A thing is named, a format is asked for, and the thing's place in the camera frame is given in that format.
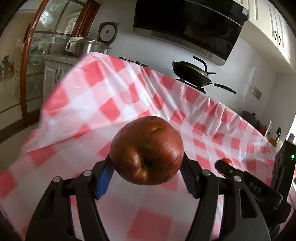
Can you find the dark cooking pot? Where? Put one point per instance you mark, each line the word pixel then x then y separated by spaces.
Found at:
pixel 251 119

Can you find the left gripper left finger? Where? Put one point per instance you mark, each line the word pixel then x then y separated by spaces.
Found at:
pixel 52 219

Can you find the red white checkered tablecloth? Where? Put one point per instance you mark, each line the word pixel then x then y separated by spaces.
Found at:
pixel 78 122

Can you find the red container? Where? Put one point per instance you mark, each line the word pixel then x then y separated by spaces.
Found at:
pixel 262 130

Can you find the steel pot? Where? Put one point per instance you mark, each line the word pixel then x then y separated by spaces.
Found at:
pixel 86 45

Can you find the wall power outlet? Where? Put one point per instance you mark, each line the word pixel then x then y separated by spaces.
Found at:
pixel 255 92

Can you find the black wok pan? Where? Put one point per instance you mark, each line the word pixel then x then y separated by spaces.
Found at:
pixel 196 77

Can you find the red apple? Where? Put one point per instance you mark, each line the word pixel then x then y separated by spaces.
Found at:
pixel 147 151

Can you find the white rice cooker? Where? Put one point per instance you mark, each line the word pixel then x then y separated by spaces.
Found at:
pixel 107 32

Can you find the black range hood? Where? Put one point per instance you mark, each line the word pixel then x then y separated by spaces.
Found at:
pixel 208 28

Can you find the white upper cabinet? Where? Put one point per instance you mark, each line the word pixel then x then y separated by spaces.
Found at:
pixel 268 33

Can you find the wooden framed glass door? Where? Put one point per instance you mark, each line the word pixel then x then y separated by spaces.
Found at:
pixel 51 28

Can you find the white lower cabinet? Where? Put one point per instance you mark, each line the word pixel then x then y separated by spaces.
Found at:
pixel 56 67

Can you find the amber bottle black cap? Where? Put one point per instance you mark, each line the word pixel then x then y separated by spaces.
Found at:
pixel 275 137

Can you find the white cabinet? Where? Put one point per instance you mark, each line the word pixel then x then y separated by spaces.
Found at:
pixel 56 67
pixel 268 33

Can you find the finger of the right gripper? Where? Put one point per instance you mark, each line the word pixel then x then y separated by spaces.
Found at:
pixel 229 171

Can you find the small orange fruit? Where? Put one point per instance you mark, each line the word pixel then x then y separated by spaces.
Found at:
pixel 228 161

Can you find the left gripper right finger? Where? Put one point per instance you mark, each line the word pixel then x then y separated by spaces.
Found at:
pixel 241 219

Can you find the white carton package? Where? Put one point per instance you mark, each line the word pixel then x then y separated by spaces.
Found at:
pixel 268 130

